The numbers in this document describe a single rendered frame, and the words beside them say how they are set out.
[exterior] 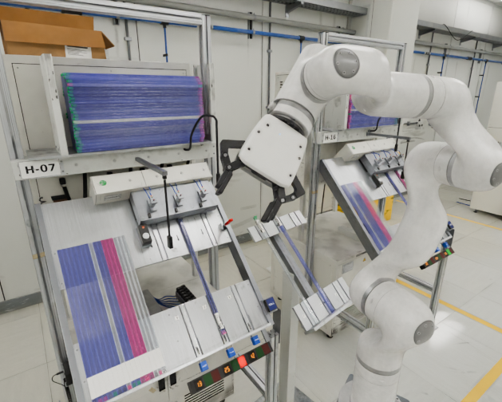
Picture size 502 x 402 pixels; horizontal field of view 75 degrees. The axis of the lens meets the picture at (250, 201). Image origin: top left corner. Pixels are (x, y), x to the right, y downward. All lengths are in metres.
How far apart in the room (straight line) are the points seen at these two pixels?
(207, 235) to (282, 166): 0.91
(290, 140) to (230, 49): 2.78
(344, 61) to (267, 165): 0.19
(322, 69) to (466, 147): 0.42
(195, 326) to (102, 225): 0.52
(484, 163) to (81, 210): 1.26
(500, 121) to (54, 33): 4.85
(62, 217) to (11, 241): 1.63
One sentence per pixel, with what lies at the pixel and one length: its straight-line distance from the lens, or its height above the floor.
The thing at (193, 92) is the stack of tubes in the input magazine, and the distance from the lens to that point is 1.44.
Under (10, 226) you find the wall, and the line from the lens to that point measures 2.96.
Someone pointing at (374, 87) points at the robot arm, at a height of 1.60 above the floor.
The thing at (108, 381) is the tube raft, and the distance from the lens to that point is 1.22.
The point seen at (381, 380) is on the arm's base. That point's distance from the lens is 1.06.
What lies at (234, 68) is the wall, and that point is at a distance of 3.33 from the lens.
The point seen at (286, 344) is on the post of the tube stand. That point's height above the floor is 0.43.
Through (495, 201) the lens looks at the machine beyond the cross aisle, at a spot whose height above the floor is 0.23.
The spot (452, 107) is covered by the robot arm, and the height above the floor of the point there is 1.57.
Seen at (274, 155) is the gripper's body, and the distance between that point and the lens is 0.55.
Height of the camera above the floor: 1.59
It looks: 18 degrees down
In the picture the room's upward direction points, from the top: straight up
